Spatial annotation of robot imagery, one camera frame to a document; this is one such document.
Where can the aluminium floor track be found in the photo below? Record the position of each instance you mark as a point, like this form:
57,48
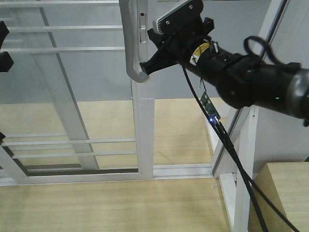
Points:
182,171

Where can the green circuit board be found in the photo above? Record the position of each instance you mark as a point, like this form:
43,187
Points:
209,107

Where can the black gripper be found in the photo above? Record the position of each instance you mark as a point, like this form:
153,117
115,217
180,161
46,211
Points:
189,45

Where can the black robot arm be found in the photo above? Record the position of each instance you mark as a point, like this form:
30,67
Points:
282,87

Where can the sliding glass door white frame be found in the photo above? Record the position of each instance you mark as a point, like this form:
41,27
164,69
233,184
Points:
69,112

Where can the light wooden box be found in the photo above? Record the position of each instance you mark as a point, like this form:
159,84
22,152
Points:
286,184

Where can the silver door handle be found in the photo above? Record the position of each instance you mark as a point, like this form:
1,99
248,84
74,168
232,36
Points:
134,20

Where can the white door jamb post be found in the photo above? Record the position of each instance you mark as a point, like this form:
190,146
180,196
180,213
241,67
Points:
237,86

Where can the wooden platform board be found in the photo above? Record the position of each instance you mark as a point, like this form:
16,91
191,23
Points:
167,205

